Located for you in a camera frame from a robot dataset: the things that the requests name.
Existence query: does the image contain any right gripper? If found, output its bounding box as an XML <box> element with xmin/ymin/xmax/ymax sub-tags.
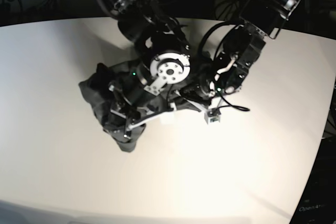
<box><xmin>103</xmin><ymin>99</ymin><xmax>176</xmax><ymax>143</ymax></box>

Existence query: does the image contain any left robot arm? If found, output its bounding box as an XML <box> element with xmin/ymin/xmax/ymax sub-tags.
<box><xmin>174</xmin><ymin>0</ymin><xmax>301</xmax><ymax>122</ymax></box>

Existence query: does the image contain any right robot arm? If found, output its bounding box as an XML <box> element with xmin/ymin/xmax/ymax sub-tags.
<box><xmin>79</xmin><ymin>0</ymin><xmax>190</xmax><ymax>152</ymax></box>

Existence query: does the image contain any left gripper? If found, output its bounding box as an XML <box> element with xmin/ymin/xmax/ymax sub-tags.
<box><xmin>178</xmin><ymin>90</ymin><xmax>221</xmax><ymax>124</ymax></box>

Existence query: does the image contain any grey T-shirt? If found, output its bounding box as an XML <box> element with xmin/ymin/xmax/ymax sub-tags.
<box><xmin>79</xmin><ymin>58</ymin><xmax>211</xmax><ymax>153</ymax></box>

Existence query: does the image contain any black OpenArm base box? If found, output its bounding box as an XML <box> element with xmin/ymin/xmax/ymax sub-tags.
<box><xmin>290</xmin><ymin>137</ymin><xmax>335</xmax><ymax>223</ymax></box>

